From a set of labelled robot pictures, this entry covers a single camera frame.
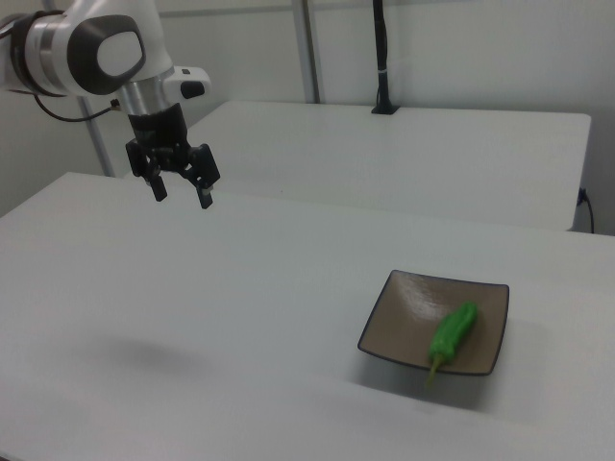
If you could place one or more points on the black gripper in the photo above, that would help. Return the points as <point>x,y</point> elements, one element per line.
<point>158,134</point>

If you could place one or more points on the green chili pepper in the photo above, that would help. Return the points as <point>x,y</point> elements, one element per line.
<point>454,329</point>

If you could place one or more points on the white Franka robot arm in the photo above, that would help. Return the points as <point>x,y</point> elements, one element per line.
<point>86,53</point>

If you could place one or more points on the square brown ceramic plate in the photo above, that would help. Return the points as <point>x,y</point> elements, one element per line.
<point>408,326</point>

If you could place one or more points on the grey partition frame post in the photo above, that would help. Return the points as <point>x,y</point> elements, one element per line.
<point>98,139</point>
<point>307,53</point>

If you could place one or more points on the black camera stand pole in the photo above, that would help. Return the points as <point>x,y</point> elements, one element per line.
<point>383,57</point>

